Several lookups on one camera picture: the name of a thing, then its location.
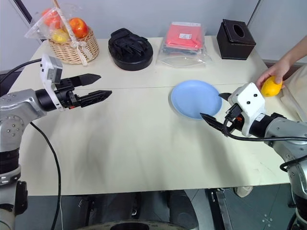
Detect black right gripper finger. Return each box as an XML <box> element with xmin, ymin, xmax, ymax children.
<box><xmin>218</xmin><ymin>92</ymin><xmax>232</xmax><ymax>103</ymax></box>
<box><xmin>199</xmin><ymin>112</ymin><xmax>227</xmax><ymax>134</ymax></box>

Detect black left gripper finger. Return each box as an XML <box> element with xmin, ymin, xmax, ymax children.
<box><xmin>80</xmin><ymin>90</ymin><xmax>113</xmax><ymax>108</ymax></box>
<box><xmin>71</xmin><ymin>73</ymin><xmax>102</xmax><ymax>88</ymax></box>

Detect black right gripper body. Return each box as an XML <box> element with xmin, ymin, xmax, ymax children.
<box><xmin>224</xmin><ymin>103</ymin><xmax>244</xmax><ymax>135</ymax></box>

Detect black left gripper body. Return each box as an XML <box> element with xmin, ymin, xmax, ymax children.
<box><xmin>54</xmin><ymin>78</ymin><xmax>82</xmax><ymax>110</ymax></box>

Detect yellow lemon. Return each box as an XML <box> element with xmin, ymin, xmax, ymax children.
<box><xmin>260</xmin><ymin>76</ymin><xmax>284</xmax><ymax>98</ymax></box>

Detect light blue plate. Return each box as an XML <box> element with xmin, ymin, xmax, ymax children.
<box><xmin>170</xmin><ymin>80</ymin><xmax>224</xmax><ymax>120</ymax></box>

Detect clear plastic zip bag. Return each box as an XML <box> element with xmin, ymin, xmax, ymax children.
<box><xmin>24</xmin><ymin>4</ymin><xmax>83</xmax><ymax>41</ymax></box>

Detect orange fruit in bag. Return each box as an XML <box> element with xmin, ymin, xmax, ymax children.
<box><xmin>42</xmin><ymin>8</ymin><xmax>64</xmax><ymax>28</ymax></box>

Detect person's bare hand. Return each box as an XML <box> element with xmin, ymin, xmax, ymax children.
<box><xmin>255</xmin><ymin>59</ymin><xmax>293</xmax><ymax>90</ymax></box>

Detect woven wicker basket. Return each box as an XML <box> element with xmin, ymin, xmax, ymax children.
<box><xmin>48</xmin><ymin>0</ymin><xmax>100</xmax><ymax>67</ymax></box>

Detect black round glove pad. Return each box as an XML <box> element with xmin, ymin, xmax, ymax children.
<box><xmin>107</xmin><ymin>28</ymin><xmax>154</xmax><ymax>71</ymax></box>

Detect red apple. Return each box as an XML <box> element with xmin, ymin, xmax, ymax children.
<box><xmin>69</xmin><ymin>17</ymin><xmax>89</xmax><ymax>39</ymax></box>

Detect empty clear plastic bag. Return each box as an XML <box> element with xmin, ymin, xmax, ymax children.
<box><xmin>156</xmin><ymin>50</ymin><xmax>213</xmax><ymax>68</ymax></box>

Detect black tissue box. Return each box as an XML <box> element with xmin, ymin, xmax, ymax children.
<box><xmin>216</xmin><ymin>19</ymin><xmax>257</xmax><ymax>61</ymax></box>

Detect dark cloth packet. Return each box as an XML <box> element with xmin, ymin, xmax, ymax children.
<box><xmin>161</xmin><ymin>43</ymin><xmax>207</xmax><ymax>58</ymax></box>

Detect person's beige trousers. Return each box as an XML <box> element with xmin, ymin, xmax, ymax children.
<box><xmin>280</xmin><ymin>64</ymin><xmax>307</xmax><ymax>123</ymax></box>

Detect red cloth packet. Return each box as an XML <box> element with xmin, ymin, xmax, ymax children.
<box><xmin>165</xmin><ymin>22</ymin><xmax>205</xmax><ymax>50</ymax></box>

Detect beige shoe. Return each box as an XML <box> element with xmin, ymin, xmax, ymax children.
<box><xmin>234</xmin><ymin>185</ymin><xmax>254</xmax><ymax>198</ymax></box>

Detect dark rounded shape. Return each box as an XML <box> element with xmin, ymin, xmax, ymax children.
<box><xmin>166</xmin><ymin>190</ymin><xmax>200</xmax><ymax>228</ymax></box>

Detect dark rounded robot torso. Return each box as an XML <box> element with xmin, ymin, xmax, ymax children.
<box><xmin>83</xmin><ymin>218</ymin><xmax>190</xmax><ymax>230</ymax></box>

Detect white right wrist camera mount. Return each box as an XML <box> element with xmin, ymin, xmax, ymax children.
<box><xmin>227</xmin><ymin>82</ymin><xmax>266</xmax><ymax>138</ymax></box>

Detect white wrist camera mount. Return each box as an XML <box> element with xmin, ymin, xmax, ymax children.
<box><xmin>227</xmin><ymin>82</ymin><xmax>266</xmax><ymax>138</ymax></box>
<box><xmin>39</xmin><ymin>53</ymin><xmax>65</xmax><ymax>113</ymax></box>

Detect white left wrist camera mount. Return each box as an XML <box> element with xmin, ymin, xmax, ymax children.
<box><xmin>39</xmin><ymin>53</ymin><xmax>65</xmax><ymax>113</ymax></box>

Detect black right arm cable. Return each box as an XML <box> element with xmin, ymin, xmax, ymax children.
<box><xmin>223</xmin><ymin>117</ymin><xmax>307</xmax><ymax>144</ymax></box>
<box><xmin>279</xmin><ymin>159</ymin><xmax>307</xmax><ymax>209</ymax></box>

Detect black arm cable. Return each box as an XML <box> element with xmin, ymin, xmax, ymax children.
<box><xmin>223</xmin><ymin>117</ymin><xmax>307</xmax><ymax>144</ymax></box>
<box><xmin>30</xmin><ymin>121</ymin><xmax>62</xmax><ymax>230</ymax></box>
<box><xmin>0</xmin><ymin>58</ymin><xmax>43</xmax><ymax>84</ymax></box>
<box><xmin>279</xmin><ymin>159</ymin><xmax>307</xmax><ymax>209</ymax></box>

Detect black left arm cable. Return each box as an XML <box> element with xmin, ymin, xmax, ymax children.
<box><xmin>0</xmin><ymin>58</ymin><xmax>43</xmax><ymax>84</ymax></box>
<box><xmin>30</xmin><ymin>121</ymin><xmax>62</xmax><ymax>230</ymax></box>

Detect dark slanted post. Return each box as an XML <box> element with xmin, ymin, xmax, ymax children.
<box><xmin>17</xmin><ymin>0</ymin><xmax>47</xmax><ymax>44</ymax></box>

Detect black table frame bar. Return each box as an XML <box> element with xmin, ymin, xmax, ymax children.
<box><xmin>206</xmin><ymin>188</ymin><xmax>231</xmax><ymax>230</ymax></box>

